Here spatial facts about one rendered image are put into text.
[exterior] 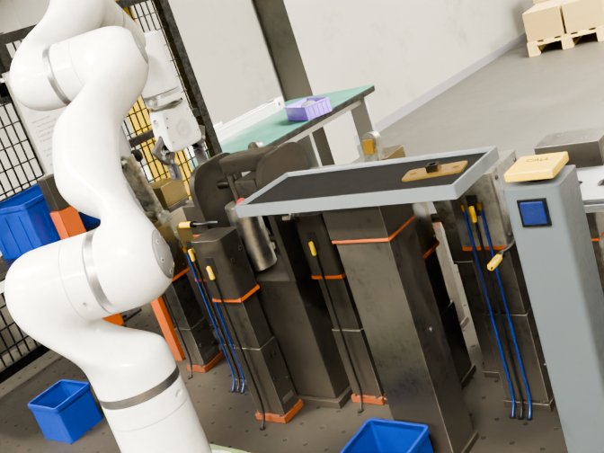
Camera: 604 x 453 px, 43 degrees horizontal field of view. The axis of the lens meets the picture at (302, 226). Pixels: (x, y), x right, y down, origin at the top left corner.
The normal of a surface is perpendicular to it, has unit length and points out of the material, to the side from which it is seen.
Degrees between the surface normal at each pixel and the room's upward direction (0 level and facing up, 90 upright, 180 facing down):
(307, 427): 0
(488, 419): 0
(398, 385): 90
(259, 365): 90
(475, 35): 90
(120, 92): 108
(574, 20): 90
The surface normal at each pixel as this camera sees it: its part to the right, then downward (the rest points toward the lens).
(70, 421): 0.77, -0.05
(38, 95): 0.02, 0.59
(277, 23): -0.62, 0.43
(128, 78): 0.82, 0.26
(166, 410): 0.61, 0.00
